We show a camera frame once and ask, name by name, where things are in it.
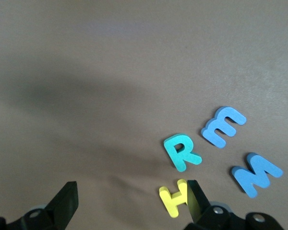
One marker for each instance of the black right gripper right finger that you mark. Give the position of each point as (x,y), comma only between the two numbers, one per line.
(199,208)

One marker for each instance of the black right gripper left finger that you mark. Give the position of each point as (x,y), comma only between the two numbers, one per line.
(62,203)

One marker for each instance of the teal letter R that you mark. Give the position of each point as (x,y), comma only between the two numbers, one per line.
(176,155)

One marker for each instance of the blue lowercase letter m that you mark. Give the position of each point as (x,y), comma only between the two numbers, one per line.
(212,135)

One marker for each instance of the blue uppercase letter M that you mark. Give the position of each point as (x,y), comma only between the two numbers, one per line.
(248,182)

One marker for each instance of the yellow letter H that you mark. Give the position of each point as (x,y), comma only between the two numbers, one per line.
(171,201)

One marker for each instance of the brown table cover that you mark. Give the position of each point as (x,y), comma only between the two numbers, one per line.
(86,48)

